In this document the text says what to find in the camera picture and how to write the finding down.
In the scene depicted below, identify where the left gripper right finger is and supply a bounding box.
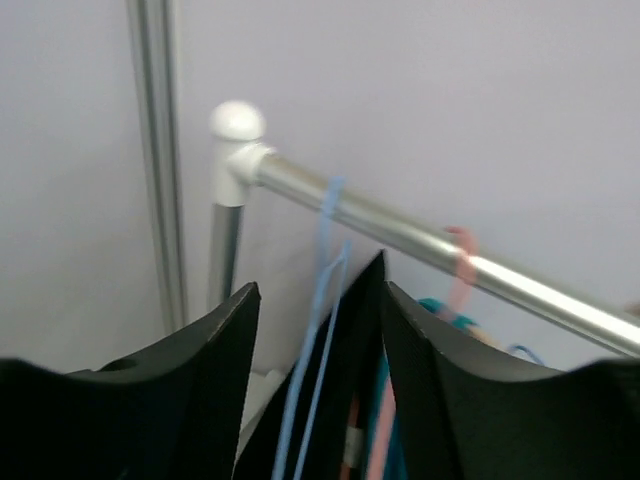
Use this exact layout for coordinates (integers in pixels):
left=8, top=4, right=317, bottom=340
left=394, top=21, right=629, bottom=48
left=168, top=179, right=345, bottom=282
left=382, top=283, right=639, bottom=479

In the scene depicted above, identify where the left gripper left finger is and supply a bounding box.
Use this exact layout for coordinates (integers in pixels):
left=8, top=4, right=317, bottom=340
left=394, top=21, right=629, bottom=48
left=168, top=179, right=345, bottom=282
left=1, top=283, right=260, bottom=479

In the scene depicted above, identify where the teal t shirt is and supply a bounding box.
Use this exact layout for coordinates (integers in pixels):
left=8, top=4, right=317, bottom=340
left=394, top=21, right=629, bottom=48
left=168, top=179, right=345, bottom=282
left=365, top=298, right=496, bottom=479

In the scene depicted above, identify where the light blue wire hanger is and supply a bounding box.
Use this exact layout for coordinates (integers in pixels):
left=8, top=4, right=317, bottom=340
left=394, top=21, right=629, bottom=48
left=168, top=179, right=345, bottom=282
left=271, top=177, right=351, bottom=480
left=506, top=344, right=545, bottom=365

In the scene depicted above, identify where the pink plastic hanger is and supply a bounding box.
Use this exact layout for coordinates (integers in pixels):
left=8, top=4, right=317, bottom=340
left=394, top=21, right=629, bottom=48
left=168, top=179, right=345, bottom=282
left=366, top=226, right=477, bottom=479

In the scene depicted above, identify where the beige wooden hanger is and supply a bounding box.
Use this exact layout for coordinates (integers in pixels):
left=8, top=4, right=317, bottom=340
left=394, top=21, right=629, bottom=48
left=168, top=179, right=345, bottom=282
left=339, top=324, right=499, bottom=479

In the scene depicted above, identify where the black t shirt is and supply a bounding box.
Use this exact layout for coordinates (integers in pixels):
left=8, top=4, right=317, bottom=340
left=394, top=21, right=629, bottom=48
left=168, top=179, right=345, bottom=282
left=234, top=248, right=396, bottom=480

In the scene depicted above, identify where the silver clothes rack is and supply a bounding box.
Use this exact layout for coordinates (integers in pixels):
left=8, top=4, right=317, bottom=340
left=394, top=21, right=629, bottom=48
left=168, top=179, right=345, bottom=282
left=208, top=101, right=639, bottom=357

